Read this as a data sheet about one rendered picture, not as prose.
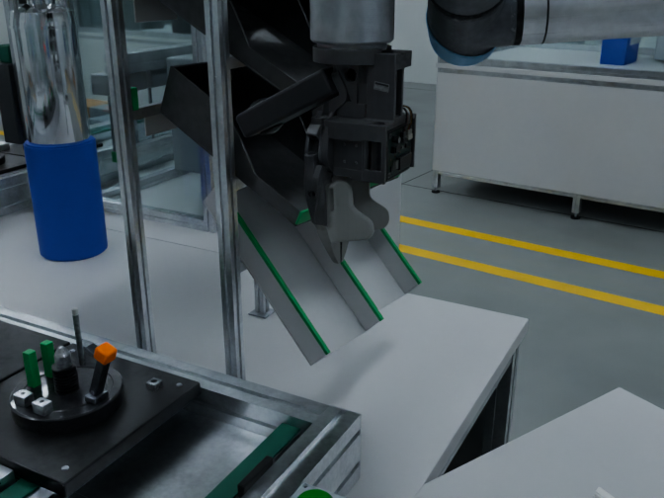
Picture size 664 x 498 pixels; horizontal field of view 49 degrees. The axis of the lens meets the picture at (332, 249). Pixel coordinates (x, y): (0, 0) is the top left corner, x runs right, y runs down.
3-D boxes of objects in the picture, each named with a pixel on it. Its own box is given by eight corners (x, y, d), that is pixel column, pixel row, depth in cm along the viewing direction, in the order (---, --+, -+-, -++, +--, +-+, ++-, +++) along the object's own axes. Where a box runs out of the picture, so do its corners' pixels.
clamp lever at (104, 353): (108, 392, 92) (119, 349, 89) (96, 400, 91) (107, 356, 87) (87, 376, 93) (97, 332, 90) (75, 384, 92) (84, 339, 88)
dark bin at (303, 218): (356, 203, 103) (375, 160, 99) (295, 227, 94) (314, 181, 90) (225, 100, 114) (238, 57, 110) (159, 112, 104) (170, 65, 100)
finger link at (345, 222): (367, 281, 69) (368, 188, 66) (312, 270, 72) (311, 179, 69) (380, 270, 72) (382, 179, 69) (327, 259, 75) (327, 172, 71)
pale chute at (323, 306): (366, 331, 110) (383, 318, 107) (309, 367, 100) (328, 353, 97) (265, 181, 114) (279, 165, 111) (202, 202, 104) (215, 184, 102)
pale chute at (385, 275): (405, 294, 122) (422, 282, 119) (358, 322, 113) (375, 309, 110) (312, 160, 126) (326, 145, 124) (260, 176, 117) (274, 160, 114)
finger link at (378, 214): (380, 270, 72) (382, 179, 69) (327, 259, 75) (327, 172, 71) (393, 259, 75) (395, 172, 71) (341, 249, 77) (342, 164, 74)
